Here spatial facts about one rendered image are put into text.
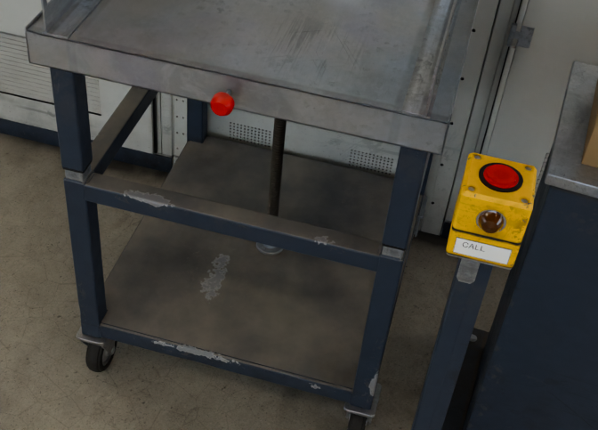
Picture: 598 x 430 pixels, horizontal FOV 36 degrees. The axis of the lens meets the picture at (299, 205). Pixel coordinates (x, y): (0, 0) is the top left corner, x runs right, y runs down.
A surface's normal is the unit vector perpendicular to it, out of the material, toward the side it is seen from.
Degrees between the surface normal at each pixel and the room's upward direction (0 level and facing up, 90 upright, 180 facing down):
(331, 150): 90
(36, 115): 90
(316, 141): 90
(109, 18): 0
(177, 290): 0
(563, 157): 0
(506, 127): 90
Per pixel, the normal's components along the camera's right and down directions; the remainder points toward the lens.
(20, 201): 0.08, -0.74
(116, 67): -0.25, 0.63
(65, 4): 0.96, 0.23
